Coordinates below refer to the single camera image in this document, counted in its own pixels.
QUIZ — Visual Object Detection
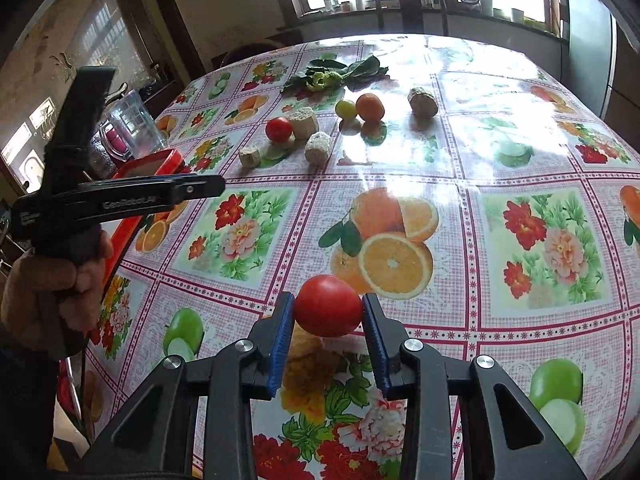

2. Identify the dark wooden chair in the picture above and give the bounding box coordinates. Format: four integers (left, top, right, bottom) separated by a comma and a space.
366, 0, 453, 36

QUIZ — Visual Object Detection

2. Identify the floral plastic tablecloth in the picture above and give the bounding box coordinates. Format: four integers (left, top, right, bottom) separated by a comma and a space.
82, 34, 640, 480

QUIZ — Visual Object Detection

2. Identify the small red tomato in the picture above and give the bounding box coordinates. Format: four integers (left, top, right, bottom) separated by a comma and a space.
265, 116, 294, 143

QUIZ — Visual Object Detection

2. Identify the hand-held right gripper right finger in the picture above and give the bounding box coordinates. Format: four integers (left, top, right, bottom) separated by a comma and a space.
361, 292, 588, 480

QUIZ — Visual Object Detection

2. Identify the clear glass pitcher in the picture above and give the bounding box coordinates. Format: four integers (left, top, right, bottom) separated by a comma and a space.
102, 89, 171, 157

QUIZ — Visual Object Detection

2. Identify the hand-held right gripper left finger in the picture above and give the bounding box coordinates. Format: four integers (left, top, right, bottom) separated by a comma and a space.
77, 291, 296, 480

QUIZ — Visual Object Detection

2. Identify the orange mandarin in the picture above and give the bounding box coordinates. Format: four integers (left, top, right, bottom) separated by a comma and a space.
356, 92, 386, 122

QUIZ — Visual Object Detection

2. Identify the person's left hand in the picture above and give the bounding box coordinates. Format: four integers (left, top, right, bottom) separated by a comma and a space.
0, 232, 116, 342

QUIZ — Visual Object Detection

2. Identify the large red tomato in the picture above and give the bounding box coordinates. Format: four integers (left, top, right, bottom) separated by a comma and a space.
294, 275, 363, 337

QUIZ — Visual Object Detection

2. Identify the large corn cob piece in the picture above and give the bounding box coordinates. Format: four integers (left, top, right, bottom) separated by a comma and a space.
408, 87, 440, 119

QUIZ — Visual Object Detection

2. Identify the red thermos bottle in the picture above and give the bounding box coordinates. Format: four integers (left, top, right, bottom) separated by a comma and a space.
100, 122, 131, 159

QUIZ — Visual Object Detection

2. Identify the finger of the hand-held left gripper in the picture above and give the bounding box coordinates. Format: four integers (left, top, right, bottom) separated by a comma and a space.
165, 174, 227, 202

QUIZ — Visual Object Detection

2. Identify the grey refrigerator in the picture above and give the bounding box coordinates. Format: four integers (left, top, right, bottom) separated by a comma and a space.
567, 0, 620, 121

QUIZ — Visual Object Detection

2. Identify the person's left forearm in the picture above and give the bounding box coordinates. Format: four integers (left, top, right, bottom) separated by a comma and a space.
0, 322, 63, 480

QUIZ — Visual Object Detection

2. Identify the red rimmed white tray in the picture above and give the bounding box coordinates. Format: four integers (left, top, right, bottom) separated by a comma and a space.
100, 148, 198, 306

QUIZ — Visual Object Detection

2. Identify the leafy green vegetable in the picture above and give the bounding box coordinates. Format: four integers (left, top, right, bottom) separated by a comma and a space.
282, 56, 391, 93

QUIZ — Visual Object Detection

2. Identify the dark round chair back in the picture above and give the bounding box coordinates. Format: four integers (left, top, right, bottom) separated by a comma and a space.
221, 42, 281, 68

